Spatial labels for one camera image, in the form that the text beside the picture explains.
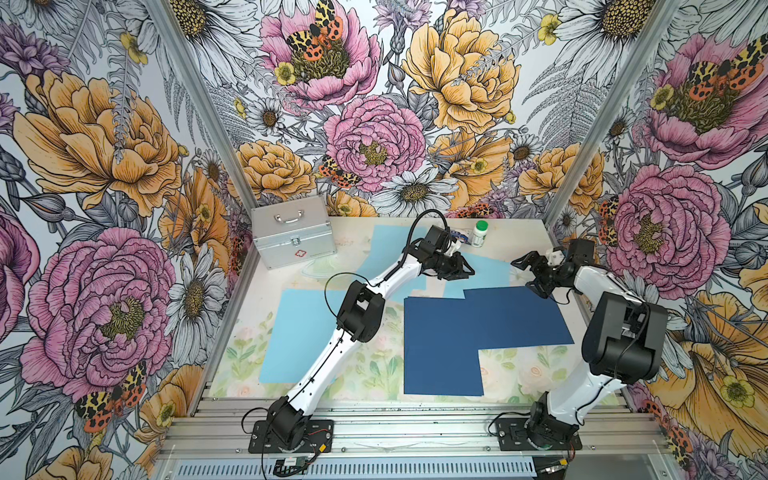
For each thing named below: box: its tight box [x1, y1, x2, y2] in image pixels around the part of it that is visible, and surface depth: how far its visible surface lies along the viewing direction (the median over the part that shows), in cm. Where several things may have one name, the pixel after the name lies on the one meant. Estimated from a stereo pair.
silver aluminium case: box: [250, 196, 337, 270], surface depth 104 cm
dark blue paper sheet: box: [404, 298, 484, 396], surface depth 89 cm
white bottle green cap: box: [472, 220, 489, 248], surface depth 111 cm
